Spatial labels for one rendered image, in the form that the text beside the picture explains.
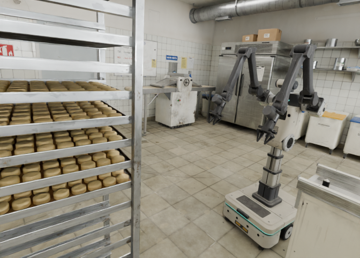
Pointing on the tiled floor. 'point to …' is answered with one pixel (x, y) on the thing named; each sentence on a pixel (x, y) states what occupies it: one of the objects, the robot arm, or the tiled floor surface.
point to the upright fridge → (225, 68)
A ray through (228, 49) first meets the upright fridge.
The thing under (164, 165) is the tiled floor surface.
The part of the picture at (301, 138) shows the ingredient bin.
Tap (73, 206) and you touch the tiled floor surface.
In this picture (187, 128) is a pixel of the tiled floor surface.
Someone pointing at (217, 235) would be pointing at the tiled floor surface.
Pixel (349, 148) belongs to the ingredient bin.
